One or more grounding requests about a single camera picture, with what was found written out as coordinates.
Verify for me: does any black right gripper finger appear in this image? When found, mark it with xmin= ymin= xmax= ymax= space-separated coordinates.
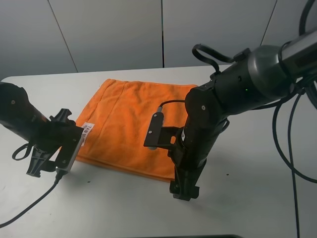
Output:
xmin=169 ymin=167 xmax=192 ymax=201
xmin=189 ymin=171 xmax=200 ymax=198

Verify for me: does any orange towel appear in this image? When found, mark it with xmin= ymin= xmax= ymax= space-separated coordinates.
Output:
xmin=76 ymin=79 xmax=192 ymax=182

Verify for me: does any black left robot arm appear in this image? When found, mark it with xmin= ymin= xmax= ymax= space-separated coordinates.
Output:
xmin=0 ymin=82 xmax=83 ymax=178

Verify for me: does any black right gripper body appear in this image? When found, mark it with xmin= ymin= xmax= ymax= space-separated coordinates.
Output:
xmin=168 ymin=119 xmax=229 ymax=179

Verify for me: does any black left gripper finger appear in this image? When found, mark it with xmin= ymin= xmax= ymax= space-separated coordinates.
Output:
xmin=26 ymin=147 xmax=47 ymax=177

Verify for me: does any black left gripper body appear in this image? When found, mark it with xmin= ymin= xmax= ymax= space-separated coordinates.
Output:
xmin=34 ymin=109 xmax=77 ymax=171

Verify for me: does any black left camera cable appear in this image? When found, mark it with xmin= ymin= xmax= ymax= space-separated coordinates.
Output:
xmin=0 ymin=171 xmax=65 ymax=228

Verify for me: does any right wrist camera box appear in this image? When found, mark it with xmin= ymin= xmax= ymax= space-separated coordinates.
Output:
xmin=144 ymin=105 xmax=164 ymax=150

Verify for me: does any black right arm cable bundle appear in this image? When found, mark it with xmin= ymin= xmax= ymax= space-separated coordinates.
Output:
xmin=192 ymin=0 xmax=317 ymax=238

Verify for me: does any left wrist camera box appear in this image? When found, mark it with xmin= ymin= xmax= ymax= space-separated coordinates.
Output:
xmin=55 ymin=126 xmax=84 ymax=174

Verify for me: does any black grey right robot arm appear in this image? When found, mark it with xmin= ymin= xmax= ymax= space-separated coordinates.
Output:
xmin=170 ymin=30 xmax=317 ymax=201

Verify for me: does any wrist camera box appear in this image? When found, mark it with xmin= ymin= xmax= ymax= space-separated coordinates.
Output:
xmin=55 ymin=126 xmax=84 ymax=174
xmin=144 ymin=105 xmax=164 ymax=150

